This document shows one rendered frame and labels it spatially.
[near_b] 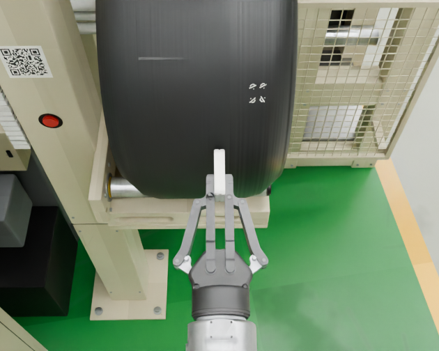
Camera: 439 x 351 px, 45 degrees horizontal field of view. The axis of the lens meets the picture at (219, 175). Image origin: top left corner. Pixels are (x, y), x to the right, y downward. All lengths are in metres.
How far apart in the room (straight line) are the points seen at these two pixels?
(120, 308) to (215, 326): 1.34
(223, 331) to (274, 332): 1.30
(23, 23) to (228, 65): 0.34
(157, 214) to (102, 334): 0.90
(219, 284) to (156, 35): 0.34
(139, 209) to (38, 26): 0.46
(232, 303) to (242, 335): 0.04
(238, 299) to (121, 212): 0.54
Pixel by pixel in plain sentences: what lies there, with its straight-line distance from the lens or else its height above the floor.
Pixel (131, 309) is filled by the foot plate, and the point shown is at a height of 0.01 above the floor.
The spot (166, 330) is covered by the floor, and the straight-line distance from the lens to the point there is 1.95.
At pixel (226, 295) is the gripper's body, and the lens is 0.67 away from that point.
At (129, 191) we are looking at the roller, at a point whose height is 0.91.
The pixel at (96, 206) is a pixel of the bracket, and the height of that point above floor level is 0.92.
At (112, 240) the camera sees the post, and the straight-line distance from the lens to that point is 1.53.
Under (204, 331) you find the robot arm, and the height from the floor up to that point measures 1.24.
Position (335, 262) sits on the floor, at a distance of 2.08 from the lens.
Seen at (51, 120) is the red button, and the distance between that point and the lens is 1.07.
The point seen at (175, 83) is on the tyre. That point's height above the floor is 1.33.
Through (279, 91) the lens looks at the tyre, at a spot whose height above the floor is 1.30.
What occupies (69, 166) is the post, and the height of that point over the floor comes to 0.90.
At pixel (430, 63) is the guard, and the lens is 1.62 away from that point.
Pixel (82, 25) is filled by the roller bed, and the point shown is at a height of 0.93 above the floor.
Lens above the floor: 1.87
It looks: 58 degrees down
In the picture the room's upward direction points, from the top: straight up
